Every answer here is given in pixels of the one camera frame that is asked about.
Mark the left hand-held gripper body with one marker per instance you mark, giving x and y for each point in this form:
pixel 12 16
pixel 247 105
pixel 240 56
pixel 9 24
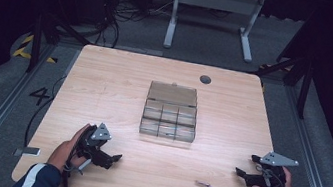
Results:
pixel 98 136

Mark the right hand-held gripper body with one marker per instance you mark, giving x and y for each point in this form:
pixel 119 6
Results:
pixel 272 171

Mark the person's left hand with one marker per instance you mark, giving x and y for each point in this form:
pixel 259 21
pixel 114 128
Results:
pixel 64 153

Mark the small metal screw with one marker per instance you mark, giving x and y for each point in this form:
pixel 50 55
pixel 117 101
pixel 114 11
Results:
pixel 204 185

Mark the clear plastic compartment box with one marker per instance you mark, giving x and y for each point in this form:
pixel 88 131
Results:
pixel 169 114

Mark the black metal stand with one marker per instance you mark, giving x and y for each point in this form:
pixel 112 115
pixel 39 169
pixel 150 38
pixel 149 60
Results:
pixel 37 42
pixel 304 85

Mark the grey round table grommet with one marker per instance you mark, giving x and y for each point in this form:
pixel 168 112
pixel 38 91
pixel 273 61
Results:
pixel 205 79

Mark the grey metal bracket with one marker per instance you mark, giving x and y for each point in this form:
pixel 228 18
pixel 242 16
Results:
pixel 27 151

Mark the grey metal desk frame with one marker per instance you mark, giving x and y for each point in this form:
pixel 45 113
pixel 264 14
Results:
pixel 216 1

